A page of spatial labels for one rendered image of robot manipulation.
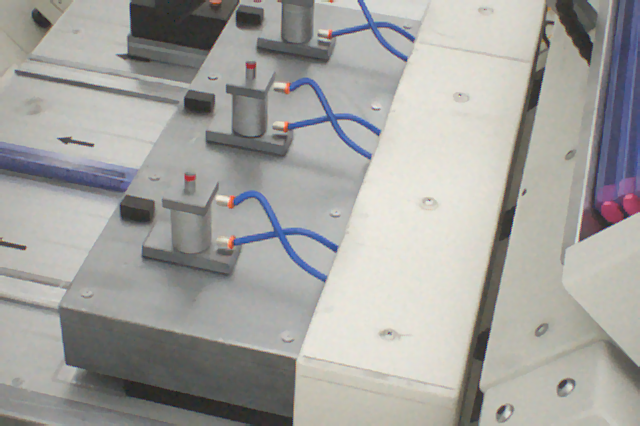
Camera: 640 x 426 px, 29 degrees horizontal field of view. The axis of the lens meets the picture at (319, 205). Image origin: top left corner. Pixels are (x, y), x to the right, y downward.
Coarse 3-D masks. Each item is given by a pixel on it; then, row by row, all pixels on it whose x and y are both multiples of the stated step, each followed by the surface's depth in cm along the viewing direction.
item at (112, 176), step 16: (0, 144) 82; (0, 160) 82; (16, 160) 81; (32, 160) 81; (48, 160) 81; (64, 160) 81; (80, 160) 81; (64, 176) 81; (80, 176) 81; (96, 176) 81; (112, 176) 80; (128, 176) 80
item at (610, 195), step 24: (624, 0) 65; (624, 24) 63; (624, 48) 62; (624, 72) 60; (624, 96) 58; (624, 120) 56; (624, 144) 54; (600, 168) 54; (624, 168) 53; (600, 192) 53; (624, 192) 52; (624, 216) 53
